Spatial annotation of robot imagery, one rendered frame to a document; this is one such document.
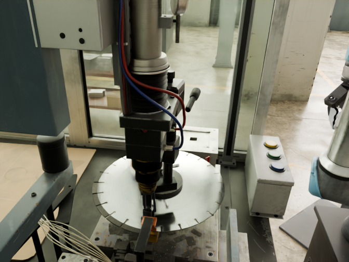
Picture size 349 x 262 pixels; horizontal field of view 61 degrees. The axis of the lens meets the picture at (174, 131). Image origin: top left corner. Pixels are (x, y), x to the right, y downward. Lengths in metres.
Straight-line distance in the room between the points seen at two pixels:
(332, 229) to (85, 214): 0.77
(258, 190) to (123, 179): 0.42
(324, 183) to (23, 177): 1.01
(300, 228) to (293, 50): 2.35
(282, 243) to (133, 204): 1.43
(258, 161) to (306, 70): 3.12
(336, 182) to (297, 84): 3.22
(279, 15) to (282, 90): 3.00
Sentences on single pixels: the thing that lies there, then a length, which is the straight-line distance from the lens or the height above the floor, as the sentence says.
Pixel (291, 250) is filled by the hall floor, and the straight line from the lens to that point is 2.03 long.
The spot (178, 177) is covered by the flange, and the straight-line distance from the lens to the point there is 0.80.
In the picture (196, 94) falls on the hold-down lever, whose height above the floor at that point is 1.22.
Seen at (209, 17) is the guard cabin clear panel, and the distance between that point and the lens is 1.09.
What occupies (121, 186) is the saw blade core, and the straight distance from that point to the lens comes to 0.79.
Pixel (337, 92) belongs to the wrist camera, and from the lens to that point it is 1.26.
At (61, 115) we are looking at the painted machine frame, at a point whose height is 1.24.
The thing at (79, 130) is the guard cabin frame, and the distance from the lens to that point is 1.34.
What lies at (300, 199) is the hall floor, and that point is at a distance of 2.41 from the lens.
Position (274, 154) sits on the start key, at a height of 0.91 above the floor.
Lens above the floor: 1.44
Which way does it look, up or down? 29 degrees down
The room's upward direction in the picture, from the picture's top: 2 degrees clockwise
